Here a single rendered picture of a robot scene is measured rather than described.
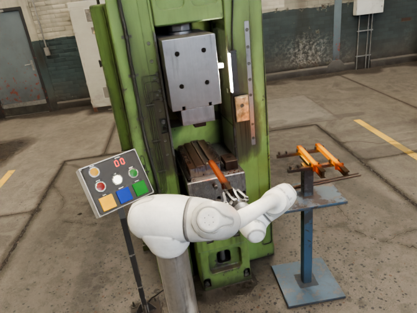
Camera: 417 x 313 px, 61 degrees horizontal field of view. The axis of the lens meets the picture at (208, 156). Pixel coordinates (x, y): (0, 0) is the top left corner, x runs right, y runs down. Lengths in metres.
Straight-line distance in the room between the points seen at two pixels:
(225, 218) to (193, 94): 1.22
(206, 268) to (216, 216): 1.69
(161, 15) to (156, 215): 1.37
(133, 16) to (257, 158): 1.22
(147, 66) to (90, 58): 5.39
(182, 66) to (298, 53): 6.65
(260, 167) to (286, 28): 6.09
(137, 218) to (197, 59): 1.20
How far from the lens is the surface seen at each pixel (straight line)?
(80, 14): 7.45
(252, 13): 2.28
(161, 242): 1.05
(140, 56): 2.14
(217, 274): 2.68
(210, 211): 0.94
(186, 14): 2.16
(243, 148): 2.44
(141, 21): 2.13
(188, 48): 2.03
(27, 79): 8.60
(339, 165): 2.11
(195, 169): 2.24
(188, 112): 2.10
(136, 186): 2.05
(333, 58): 8.90
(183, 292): 1.21
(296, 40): 8.49
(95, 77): 7.56
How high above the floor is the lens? 1.96
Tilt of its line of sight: 24 degrees down
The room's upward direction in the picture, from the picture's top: 7 degrees counter-clockwise
